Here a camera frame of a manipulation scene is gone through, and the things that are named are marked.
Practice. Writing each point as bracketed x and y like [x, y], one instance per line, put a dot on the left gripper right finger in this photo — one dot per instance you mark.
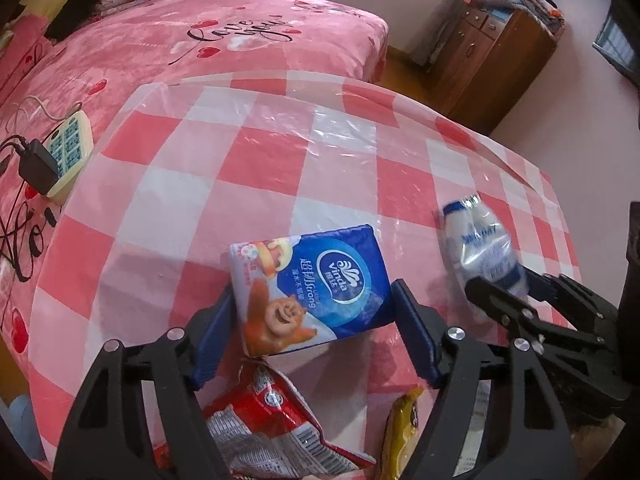
[525, 431]

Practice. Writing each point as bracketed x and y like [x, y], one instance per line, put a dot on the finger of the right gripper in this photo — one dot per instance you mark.
[514, 315]
[544, 286]

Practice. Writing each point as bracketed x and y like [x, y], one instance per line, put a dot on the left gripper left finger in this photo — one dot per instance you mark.
[105, 435]

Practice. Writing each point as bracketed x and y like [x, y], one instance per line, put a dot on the small plastic drink bottle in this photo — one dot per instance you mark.
[479, 246]

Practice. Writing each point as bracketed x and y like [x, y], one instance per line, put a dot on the blue tissue pack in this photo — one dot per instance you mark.
[298, 291]

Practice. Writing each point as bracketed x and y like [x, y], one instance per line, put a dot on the yellow snack wrapper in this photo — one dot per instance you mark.
[401, 435]

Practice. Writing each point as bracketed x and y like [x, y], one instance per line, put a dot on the red snack wrapper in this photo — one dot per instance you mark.
[265, 429]

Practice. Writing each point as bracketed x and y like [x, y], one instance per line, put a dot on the pink checkered tablecloth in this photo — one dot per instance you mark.
[186, 170]

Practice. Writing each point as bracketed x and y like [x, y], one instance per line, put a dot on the brown wooden dresser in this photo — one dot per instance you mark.
[485, 66]

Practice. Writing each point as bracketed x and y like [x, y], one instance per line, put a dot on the black television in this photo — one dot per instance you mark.
[619, 46]

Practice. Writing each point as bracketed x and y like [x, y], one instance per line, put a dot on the black charger adapter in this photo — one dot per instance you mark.
[38, 167]

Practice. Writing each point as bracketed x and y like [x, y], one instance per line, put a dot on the cream power strip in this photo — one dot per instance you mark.
[70, 144]

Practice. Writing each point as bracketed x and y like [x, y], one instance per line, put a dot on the pink bed blanket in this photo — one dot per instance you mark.
[165, 42]

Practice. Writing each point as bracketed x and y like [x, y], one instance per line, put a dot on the pink folded pillows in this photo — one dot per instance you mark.
[27, 47]

